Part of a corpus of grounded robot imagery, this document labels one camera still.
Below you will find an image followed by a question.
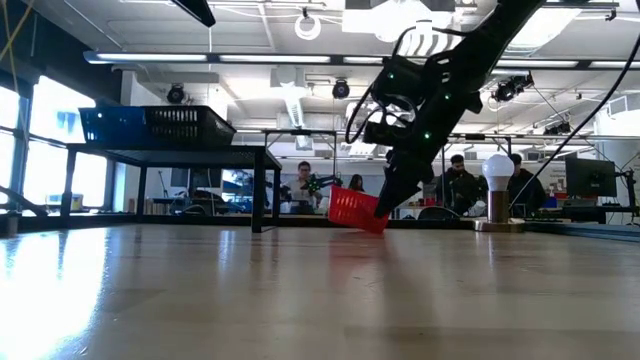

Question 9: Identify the black plastic basket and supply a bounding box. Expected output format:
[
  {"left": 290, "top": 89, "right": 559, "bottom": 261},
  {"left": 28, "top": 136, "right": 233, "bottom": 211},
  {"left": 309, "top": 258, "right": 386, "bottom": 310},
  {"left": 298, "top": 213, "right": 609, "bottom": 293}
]
[{"left": 143, "top": 104, "right": 238, "bottom": 148}]

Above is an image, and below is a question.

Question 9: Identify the table lamp with white bulb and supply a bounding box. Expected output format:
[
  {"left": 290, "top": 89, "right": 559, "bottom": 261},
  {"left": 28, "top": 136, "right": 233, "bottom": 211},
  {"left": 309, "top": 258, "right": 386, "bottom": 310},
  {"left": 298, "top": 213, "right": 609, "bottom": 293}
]
[{"left": 472, "top": 153, "right": 526, "bottom": 234}]

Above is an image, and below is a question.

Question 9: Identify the black aluminium table frame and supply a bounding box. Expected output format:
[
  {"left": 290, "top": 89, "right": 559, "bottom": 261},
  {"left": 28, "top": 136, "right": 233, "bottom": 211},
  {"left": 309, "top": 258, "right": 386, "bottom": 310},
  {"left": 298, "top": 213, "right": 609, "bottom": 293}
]
[{"left": 0, "top": 184, "right": 640, "bottom": 244}]

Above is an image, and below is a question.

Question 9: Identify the long ceiling light bar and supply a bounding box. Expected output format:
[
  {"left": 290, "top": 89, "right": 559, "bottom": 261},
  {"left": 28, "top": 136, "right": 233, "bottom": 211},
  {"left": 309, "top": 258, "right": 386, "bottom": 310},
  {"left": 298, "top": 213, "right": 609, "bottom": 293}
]
[{"left": 83, "top": 49, "right": 640, "bottom": 70}]

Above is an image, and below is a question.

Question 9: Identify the black ceiling camera cluster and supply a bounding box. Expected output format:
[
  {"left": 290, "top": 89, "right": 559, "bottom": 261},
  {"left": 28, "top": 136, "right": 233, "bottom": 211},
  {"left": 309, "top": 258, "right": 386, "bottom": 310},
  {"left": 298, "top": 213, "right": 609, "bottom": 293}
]
[{"left": 491, "top": 73, "right": 535, "bottom": 104}]

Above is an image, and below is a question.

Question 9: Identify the black perforated metal shelf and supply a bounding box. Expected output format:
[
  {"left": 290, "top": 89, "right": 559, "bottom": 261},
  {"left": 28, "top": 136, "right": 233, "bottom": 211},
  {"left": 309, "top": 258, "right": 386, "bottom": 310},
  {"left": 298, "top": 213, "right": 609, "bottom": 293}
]
[{"left": 58, "top": 142, "right": 283, "bottom": 234}]

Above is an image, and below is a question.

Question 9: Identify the black hanging ceiling lamp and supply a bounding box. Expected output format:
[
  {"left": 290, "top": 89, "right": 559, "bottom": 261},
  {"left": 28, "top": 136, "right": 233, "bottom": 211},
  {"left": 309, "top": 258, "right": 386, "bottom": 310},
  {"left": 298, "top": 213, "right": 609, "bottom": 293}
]
[
  {"left": 165, "top": 83, "right": 187, "bottom": 106},
  {"left": 331, "top": 78, "right": 352, "bottom": 101}
]

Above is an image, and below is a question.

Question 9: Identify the black background workstation frame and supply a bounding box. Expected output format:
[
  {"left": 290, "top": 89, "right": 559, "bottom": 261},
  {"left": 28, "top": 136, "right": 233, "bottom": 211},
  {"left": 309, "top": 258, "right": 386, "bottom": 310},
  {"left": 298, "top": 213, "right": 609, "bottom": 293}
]
[{"left": 234, "top": 127, "right": 514, "bottom": 221}]

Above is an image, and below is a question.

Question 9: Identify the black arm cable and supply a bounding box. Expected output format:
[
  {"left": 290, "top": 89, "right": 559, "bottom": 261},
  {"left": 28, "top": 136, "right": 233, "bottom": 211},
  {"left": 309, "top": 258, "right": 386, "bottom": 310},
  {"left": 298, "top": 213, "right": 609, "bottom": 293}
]
[{"left": 508, "top": 34, "right": 640, "bottom": 209}]

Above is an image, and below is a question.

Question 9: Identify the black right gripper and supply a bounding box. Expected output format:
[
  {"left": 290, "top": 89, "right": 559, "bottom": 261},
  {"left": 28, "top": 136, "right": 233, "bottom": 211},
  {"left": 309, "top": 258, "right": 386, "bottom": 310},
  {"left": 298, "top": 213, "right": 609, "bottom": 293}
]
[{"left": 373, "top": 142, "right": 437, "bottom": 220}]

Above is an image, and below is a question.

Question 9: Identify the white hanging ring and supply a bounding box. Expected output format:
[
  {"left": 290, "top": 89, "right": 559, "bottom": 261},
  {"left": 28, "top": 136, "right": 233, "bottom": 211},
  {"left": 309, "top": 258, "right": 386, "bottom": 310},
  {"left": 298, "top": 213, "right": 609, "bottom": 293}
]
[{"left": 293, "top": 13, "right": 323, "bottom": 42}]

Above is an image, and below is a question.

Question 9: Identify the red plastic basket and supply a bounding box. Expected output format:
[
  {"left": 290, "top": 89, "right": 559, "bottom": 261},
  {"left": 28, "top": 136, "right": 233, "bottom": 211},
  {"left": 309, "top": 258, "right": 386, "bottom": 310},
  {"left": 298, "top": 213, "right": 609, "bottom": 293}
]
[{"left": 327, "top": 184, "right": 391, "bottom": 236}]

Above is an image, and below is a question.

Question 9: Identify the black strap loop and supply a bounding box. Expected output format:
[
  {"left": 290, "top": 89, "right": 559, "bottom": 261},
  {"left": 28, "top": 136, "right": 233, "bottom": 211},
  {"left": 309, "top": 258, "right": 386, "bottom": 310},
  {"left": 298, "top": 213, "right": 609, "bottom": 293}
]
[{"left": 417, "top": 205, "right": 461, "bottom": 221}]

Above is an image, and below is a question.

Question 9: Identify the black computer monitor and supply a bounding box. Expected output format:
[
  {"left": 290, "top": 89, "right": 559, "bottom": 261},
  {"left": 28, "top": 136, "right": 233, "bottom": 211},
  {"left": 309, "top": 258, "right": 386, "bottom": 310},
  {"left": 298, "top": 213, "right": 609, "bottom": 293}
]
[{"left": 564, "top": 157, "right": 619, "bottom": 198}]

